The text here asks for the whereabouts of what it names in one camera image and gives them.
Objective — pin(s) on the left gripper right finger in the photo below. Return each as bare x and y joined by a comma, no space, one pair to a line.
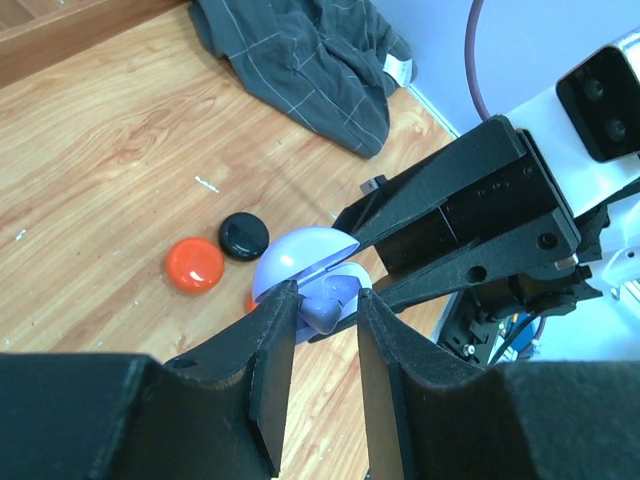
430,415

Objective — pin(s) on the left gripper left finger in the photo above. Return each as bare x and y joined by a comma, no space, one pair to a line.
217,411

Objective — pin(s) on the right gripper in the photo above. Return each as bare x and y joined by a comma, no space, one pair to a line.
480,209

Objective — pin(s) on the lilac earbud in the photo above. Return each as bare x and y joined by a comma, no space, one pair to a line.
322,314

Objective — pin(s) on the orange earbud case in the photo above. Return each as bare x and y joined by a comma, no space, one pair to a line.
194,265

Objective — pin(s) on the lilac earbud case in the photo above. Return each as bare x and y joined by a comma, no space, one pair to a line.
317,259

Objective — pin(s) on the black earbud case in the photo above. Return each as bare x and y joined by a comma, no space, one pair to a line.
243,236

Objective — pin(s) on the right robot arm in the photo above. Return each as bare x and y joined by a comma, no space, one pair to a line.
470,327

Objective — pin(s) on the grey checked cloth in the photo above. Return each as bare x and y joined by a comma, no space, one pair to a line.
331,66

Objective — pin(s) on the wooden compartment tray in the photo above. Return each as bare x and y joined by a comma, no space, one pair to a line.
38,34

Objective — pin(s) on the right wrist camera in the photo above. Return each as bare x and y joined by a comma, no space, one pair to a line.
586,126

